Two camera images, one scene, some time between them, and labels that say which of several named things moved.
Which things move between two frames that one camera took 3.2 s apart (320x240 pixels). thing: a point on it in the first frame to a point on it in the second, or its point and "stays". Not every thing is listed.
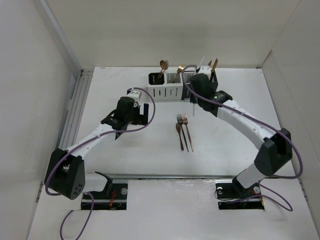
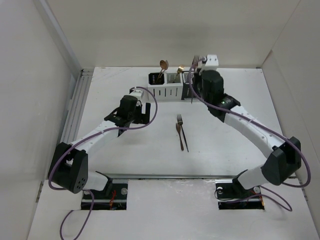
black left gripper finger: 145,115 stays
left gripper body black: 135,118 stays
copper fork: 185,121 to 194,71
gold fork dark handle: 180,69 stays
